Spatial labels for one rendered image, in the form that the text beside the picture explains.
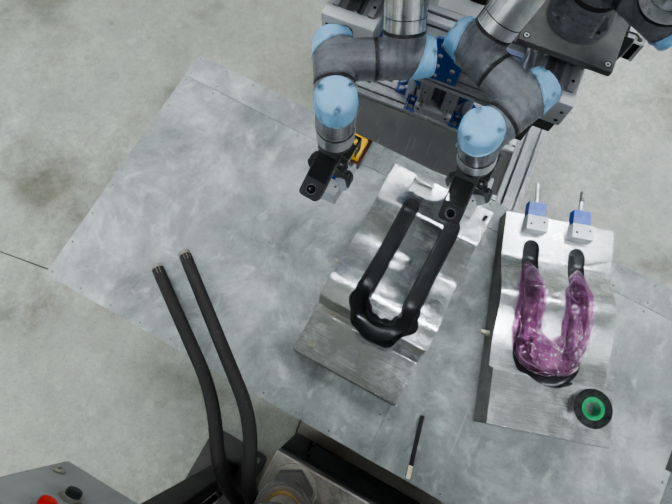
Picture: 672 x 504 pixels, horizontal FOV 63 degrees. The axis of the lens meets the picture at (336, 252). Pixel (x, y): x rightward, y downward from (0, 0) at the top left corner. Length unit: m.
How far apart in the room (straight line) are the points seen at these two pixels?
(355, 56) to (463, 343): 0.71
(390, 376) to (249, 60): 1.70
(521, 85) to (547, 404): 0.66
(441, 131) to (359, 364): 1.18
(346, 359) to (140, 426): 1.14
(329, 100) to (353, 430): 0.74
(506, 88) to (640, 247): 1.59
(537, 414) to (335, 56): 0.83
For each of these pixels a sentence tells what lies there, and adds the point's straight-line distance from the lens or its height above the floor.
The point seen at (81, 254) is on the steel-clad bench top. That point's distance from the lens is 1.49.
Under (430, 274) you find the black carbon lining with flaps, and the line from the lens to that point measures 1.29.
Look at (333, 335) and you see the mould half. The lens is 1.27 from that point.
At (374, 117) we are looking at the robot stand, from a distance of 2.18.
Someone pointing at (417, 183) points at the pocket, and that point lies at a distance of 1.37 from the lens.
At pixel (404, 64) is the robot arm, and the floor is 1.27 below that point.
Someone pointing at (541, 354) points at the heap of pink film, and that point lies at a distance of 1.31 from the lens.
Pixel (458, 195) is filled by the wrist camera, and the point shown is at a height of 1.09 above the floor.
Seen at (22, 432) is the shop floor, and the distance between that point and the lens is 2.40.
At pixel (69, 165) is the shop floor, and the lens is 2.56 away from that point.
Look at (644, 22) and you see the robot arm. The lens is 1.28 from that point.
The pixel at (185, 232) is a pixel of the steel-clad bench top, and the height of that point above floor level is 0.80.
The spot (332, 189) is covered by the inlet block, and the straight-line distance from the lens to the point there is 1.25.
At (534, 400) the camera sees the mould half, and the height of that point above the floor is 0.91.
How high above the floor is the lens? 2.12
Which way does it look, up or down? 75 degrees down
